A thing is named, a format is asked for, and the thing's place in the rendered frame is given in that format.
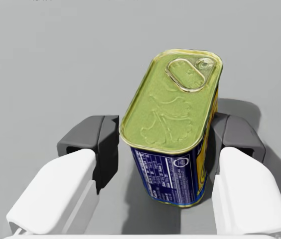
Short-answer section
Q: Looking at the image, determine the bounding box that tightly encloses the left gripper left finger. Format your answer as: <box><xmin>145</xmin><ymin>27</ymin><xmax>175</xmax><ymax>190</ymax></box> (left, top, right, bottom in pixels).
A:
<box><xmin>5</xmin><ymin>115</ymin><xmax>120</xmax><ymax>236</ymax></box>

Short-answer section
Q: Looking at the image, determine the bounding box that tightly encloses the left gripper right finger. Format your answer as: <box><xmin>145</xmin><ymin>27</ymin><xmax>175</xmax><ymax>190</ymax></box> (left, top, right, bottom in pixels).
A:
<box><xmin>209</xmin><ymin>112</ymin><xmax>281</xmax><ymax>236</ymax></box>

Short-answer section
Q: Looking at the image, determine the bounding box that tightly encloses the green and blue rectangular can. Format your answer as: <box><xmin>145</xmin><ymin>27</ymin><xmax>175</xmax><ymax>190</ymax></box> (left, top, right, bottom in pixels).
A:
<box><xmin>119</xmin><ymin>49</ymin><xmax>224</xmax><ymax>208</ymax></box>

